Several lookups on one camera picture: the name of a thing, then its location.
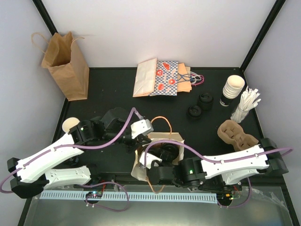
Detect cream paper bag with handles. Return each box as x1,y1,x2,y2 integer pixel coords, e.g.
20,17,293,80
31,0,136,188
130,115,185,194

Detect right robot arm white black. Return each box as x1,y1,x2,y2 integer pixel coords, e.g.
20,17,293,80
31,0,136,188
139,138,292,193

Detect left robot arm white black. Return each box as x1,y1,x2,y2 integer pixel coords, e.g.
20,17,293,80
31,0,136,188
0,107,153,199

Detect white flat paper bag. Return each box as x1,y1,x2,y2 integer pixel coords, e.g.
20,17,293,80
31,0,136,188
133,58,157,97

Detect small circuit board with LEDs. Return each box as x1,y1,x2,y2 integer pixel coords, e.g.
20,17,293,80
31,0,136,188
85,191,103,199

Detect left stack of paper cups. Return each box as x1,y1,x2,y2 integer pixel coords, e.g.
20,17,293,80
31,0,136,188
62,117,80,133

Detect blue checkered paper bag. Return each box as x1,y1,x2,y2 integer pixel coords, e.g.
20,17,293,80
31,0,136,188
149,61,179,96

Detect tall black lid stack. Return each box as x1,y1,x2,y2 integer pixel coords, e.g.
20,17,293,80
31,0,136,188
197,92,214,111

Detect brown flat paper bag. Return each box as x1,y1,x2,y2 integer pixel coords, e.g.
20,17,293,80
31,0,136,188
177,63,192,92

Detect stack of white paper cups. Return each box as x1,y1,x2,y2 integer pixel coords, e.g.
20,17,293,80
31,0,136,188
220,75,245,106

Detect standing brown paper bag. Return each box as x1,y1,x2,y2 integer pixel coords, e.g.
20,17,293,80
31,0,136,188
31,32,89,101

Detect glass of wrapped stirrers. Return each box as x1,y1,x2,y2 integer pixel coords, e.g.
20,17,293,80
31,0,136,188
230,86,261,123

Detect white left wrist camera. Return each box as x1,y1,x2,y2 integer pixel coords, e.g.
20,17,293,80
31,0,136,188
130,119,154,139

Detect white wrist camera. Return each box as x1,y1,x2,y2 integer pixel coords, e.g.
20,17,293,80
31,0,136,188
130,119,154,139
139,152,162,169

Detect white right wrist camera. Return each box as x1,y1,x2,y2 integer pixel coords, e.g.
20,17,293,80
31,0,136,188
139,152,162,169

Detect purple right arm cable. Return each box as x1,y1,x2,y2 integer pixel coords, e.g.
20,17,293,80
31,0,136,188
143,140,294,210

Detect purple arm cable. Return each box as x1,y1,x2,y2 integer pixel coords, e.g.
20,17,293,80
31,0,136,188
0,107,144,194
143,140,294,210

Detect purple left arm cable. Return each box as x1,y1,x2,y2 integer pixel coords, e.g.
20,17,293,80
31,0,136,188
0,107,144,194

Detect light blue slotted cable duct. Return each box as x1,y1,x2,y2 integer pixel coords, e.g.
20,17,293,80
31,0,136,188
40,190,217,204

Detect purple cable loop at front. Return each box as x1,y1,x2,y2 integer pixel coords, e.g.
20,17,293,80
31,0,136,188
79,180,130,212

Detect coloured bag handle cords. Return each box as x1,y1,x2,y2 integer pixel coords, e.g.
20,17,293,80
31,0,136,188
177,70,205,86

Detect black left frame post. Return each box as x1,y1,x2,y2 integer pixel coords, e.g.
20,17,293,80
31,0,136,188
32,0,58,36

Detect black frame post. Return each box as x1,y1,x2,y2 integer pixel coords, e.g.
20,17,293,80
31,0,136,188
240,0,286,73
32,0,58,36

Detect black right frame post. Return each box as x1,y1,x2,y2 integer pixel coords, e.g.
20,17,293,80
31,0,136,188
240,0,286,73

